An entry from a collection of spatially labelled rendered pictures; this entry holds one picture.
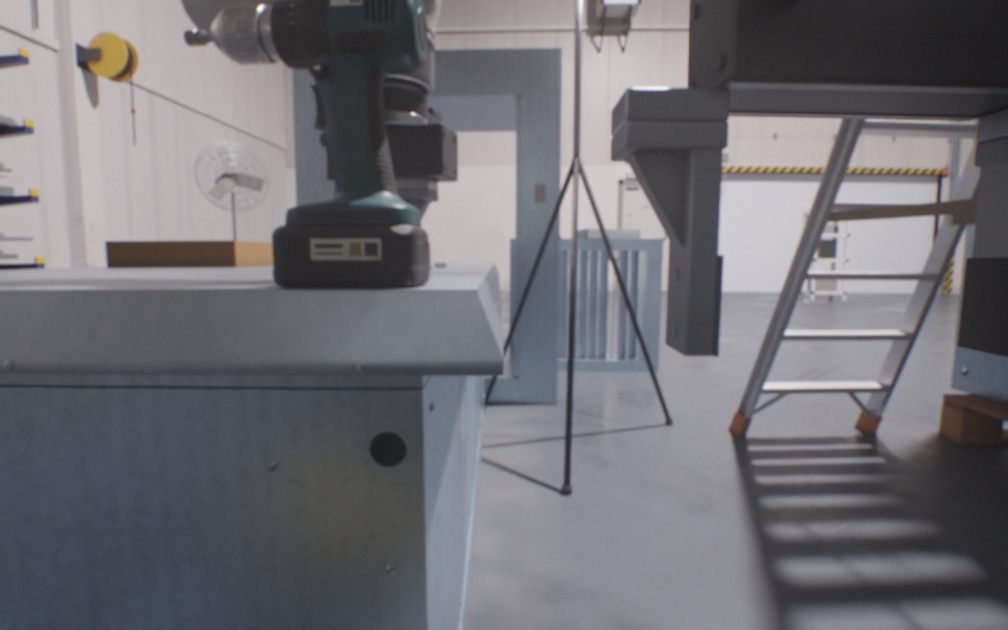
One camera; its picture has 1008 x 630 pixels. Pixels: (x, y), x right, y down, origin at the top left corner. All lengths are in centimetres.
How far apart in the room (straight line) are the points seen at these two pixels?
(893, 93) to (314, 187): 236
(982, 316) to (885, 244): 1214
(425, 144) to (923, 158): 1233
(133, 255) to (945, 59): 137
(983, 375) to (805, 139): 928
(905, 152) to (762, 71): 1228
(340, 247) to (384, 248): 3
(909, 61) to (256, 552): 52
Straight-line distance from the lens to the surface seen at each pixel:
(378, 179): 42
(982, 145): 30
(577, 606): 113
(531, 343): 230
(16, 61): 526
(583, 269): 307
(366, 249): 39
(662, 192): 21
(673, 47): 1117
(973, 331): 30
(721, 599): 122
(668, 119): 21
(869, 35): 24
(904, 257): 1266
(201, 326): 42
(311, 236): 41
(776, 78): 22
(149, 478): 52
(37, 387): 56
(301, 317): 39
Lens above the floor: 67
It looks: 7 degrees down
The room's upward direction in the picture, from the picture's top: straight up
